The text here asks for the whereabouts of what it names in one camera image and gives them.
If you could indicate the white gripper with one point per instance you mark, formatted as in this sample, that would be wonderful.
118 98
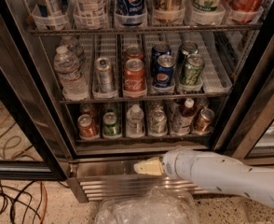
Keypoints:
171 164

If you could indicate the silver green 7up can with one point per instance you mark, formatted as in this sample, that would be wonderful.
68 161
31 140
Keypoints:
158 123

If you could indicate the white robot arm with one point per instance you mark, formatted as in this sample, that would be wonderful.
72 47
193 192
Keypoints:
214 173

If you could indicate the small water bottle bottom shelf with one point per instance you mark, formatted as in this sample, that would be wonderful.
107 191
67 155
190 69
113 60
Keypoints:
135 122

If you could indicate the green soda can bottom shelf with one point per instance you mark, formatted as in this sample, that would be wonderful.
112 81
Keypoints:
111 127

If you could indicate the brown soda can bottom shelf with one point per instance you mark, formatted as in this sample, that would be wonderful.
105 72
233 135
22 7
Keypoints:
203 121

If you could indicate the orange soda can bottom shelf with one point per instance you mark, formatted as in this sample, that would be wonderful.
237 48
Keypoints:
86 126

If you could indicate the red Coca-Cola can front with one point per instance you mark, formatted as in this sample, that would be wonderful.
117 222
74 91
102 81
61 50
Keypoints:
134 75

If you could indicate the red coca-cola can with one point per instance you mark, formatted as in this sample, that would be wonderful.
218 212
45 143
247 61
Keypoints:
134 51
134 75

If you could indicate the blue Pepsi can front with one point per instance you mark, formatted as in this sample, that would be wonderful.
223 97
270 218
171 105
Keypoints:
163 71

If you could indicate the blue pepsi can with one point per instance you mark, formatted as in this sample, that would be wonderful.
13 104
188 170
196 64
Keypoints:
160 48
163 71

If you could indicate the silver soda can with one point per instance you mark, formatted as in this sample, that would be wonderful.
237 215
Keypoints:
105 74

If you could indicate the green soda can front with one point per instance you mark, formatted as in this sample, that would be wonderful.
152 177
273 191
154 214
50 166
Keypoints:
191 70

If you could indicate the right glass fridge door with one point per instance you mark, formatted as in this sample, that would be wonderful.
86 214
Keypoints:
253 141

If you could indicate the glass fridge door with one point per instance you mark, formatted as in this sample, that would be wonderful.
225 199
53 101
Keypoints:
30 93
253 141

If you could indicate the stainless steel fridge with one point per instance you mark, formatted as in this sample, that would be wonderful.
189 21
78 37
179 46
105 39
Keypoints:
120 96

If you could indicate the red Coca-Cola can rear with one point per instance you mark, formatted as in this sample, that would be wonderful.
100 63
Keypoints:
134 51

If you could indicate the blue Pepsi can rear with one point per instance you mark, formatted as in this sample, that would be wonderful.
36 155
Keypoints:
160 48

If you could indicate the green soda can rear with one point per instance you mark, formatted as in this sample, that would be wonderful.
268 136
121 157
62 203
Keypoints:
185 49

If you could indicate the left glass fridge door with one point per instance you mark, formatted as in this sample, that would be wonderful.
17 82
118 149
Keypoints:
30 93

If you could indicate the brown bottle top shelf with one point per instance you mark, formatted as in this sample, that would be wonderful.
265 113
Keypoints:
167 11

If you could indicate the blue Pepsi bottle top shelf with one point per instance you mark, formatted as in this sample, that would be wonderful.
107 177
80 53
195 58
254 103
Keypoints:
130 12

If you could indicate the labelled water bottle top shelf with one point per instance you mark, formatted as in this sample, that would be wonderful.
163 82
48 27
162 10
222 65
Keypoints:
90 14

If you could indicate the red Coca-Cola bottle top shelf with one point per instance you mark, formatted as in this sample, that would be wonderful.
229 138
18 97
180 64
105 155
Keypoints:
245 11

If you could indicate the dark bottle top shelf left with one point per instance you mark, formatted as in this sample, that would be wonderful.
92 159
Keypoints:
51 15

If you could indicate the clear plastic bag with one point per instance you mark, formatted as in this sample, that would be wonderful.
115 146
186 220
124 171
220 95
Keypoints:
157 206

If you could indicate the iced tea bottle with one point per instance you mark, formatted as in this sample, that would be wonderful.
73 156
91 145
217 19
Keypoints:
183 117

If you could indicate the large water bottle front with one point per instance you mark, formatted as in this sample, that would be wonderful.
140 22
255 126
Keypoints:
70 74

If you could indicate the large water bottle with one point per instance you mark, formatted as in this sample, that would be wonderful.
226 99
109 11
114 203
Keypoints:
70 74
74 46

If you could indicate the large water bottle rear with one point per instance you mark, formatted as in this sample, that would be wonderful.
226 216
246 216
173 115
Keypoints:
74 46

